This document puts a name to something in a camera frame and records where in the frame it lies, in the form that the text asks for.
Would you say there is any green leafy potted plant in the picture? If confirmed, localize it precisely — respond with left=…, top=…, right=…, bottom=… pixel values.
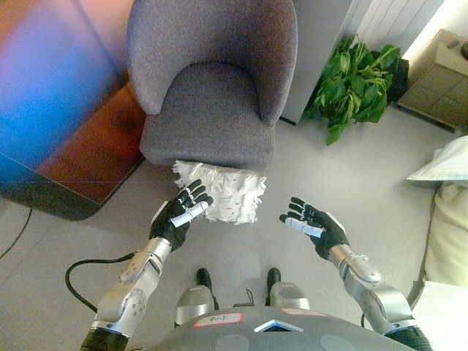
left=303, top=34, right=410, bottom=146

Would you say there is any silver robot leg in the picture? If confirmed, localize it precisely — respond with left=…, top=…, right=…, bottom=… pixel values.
left=265, top=268, right=312, bottom=312
left=174, top=268, right=220, bottom=328

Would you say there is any thin black floor cable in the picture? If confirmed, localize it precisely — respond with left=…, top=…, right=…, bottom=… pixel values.
left=0, top=208, right=34, bottom=259

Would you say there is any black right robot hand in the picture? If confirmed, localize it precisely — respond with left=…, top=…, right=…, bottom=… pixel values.
left=279, top=197, right=350, bottom=259

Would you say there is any silver left robot leg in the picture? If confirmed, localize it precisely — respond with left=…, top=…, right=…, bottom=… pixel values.
left=174, top=268, right=220, bottom=328

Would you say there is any grey fabric armchair sofa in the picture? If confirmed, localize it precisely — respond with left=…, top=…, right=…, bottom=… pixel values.
left=127, top=0, right=299, bottom=173

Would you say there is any white fringed pillow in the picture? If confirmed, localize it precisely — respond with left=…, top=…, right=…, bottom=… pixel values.
left=170, top=159, right=268, bottom=226

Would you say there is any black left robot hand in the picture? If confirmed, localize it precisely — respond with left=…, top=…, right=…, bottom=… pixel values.
left=149, top=178, right=215, bottom=253

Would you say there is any grey robot torso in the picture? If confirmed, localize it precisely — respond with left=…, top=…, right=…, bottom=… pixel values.
left=142, top=306, right=418, bottom=351

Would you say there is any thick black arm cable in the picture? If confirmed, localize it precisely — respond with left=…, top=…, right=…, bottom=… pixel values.
left=64, top=254, right=135, bottom=314

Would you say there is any silver right robot leg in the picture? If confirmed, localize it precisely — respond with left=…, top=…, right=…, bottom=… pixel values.
left=265, top=268, right=312, bottom=312

